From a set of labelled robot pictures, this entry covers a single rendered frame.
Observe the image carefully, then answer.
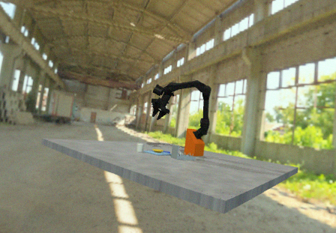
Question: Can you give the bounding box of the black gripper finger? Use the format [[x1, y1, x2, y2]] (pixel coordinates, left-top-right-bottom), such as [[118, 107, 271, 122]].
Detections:
[[152, 106, 159, 117], [157, 110, 166, 120]]

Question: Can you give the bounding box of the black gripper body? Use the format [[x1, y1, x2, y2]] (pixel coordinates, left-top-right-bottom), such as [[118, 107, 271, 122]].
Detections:
[[152, 98, 170, 114]]

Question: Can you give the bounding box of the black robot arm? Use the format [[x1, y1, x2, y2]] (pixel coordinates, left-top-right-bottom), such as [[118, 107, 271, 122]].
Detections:
[[151, 80, 212, 139]]

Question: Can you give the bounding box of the grey dish rack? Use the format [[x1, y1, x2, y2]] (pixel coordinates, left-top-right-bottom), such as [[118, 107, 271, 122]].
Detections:
[[171, 145, 196, 160]]

